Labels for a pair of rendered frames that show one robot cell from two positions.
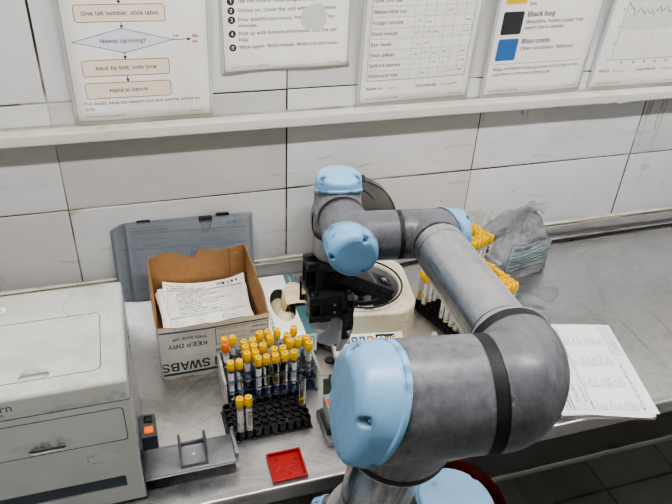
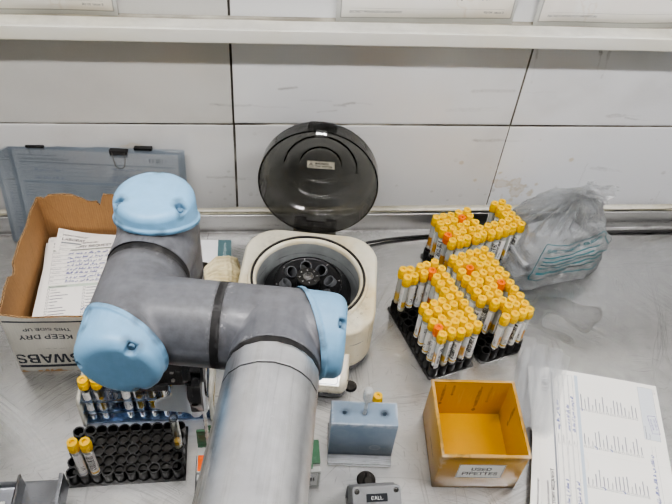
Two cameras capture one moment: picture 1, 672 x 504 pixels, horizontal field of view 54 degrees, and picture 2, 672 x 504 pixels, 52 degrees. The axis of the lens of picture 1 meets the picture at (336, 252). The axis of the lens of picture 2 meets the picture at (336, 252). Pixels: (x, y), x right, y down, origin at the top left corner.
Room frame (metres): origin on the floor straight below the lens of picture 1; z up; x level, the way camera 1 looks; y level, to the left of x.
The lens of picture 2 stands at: (0.50, -0.24, 1.88)
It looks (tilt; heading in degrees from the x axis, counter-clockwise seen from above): 45 degrees down; 9
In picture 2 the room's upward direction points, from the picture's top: 6 degrees clockwise
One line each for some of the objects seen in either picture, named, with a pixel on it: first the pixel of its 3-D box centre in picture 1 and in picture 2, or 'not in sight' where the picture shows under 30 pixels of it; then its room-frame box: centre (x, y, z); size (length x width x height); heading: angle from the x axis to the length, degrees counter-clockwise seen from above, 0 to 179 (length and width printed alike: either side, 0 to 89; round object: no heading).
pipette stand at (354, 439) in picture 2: not in sight; (361, 430); (1.07, -0.21, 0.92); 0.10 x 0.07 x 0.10; 103
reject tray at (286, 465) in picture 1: (286, 465); not in sight; (0.84, 0.07, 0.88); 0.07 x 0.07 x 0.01; 19
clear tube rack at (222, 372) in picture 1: (267, 371); (150, 385); (1.07, 0.13, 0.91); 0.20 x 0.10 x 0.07; 109
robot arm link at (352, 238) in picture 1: (358, 236); (152, 319); (0.84, -0.03, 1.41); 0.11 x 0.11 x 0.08; 10
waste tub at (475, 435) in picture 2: not in sight; (472, 433); (1.11, -0.38, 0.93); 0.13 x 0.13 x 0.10; 15
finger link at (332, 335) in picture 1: (331, 336); (179, 402); (0.92, 0.00, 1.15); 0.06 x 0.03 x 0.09; 109
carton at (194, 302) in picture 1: (206, 308); (98, 278); (1.22, 0.30, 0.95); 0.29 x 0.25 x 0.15; 19
